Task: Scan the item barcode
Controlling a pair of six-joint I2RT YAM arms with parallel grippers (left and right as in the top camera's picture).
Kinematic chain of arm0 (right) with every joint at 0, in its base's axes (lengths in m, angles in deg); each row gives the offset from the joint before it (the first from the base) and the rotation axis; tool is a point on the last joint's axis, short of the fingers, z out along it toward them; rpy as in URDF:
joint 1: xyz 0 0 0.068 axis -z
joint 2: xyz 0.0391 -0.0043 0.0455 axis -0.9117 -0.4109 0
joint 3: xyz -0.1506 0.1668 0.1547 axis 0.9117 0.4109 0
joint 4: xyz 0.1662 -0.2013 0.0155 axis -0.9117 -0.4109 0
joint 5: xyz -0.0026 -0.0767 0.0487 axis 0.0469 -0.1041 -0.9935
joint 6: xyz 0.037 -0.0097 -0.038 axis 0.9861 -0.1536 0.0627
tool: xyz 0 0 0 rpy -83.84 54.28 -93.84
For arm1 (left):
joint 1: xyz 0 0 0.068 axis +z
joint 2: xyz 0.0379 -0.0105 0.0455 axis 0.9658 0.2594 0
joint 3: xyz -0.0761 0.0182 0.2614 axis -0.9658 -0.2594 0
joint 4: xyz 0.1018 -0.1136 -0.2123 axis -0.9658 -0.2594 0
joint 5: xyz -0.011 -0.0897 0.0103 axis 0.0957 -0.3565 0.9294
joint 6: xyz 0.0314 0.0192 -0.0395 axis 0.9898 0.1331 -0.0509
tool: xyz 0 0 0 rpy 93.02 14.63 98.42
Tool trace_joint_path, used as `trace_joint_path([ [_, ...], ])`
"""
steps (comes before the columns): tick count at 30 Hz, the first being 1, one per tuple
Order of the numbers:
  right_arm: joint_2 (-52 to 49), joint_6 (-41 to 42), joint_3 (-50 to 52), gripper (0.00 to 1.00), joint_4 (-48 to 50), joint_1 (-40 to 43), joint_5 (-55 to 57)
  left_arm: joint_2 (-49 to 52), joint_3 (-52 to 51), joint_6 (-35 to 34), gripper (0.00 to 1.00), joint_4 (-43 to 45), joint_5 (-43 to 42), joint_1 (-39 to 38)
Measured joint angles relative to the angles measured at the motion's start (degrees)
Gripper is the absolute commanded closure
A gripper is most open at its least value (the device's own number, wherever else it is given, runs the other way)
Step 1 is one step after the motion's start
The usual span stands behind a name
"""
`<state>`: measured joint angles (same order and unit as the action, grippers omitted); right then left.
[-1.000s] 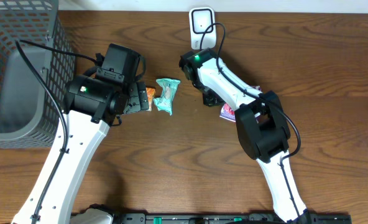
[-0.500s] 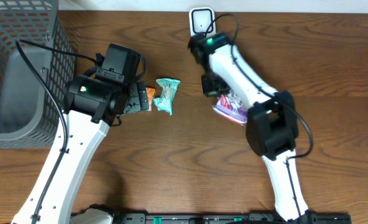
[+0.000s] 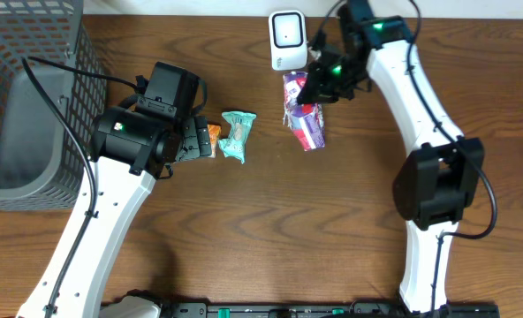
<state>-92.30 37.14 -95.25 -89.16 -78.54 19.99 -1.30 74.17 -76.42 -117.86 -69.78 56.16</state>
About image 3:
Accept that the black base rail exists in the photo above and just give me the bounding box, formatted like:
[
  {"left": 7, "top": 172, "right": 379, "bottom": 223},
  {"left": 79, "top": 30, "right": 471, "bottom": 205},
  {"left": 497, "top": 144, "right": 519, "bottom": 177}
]
[{"left": 161, "top": 302, "right": 501, "bottom": 318}]

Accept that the grey plastic mesh basket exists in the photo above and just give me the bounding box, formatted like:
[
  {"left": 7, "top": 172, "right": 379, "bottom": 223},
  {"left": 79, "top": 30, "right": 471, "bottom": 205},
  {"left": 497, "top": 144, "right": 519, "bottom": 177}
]
[{"left": 0, "top": 0, "right": 107, "bottom": 210}]

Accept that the teal snack packet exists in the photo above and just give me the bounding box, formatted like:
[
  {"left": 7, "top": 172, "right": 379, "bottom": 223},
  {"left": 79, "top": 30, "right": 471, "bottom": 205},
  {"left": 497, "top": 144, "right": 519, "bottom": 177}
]
[{"left": 218, "top": 110, "right": 257, "bottom": 164}]

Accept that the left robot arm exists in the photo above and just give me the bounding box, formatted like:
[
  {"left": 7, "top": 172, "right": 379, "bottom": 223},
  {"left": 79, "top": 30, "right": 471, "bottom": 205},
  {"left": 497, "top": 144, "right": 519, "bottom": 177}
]
[{"left": 17, "top": 62, "right": 212, "bottom": 317}]

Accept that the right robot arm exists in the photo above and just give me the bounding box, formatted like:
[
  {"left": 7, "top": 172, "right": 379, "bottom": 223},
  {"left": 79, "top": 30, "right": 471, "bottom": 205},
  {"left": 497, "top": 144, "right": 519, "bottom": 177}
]
[{"left": 296, "top": 1, "right": 498, "bottom": 317}]

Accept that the orange white snack packet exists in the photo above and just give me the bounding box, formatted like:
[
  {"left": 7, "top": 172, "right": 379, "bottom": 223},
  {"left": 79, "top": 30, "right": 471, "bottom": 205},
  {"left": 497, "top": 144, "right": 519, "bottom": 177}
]
[{"left": 208, "top": 124, "right": 222, "bottom": 158}]

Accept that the purple red snack bag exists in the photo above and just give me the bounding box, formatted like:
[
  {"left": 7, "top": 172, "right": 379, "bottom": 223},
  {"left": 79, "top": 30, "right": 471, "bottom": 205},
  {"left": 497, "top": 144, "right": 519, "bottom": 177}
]
[{"left": 283, "top": 72, "right": 325, "bottom": 151}]

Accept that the white barcode scanner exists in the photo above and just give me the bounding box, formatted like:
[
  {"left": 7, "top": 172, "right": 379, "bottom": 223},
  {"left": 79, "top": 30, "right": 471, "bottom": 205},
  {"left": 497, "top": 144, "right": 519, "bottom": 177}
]
[{"left": 268, "top": 10, "right": 308, "bottom": 71}]

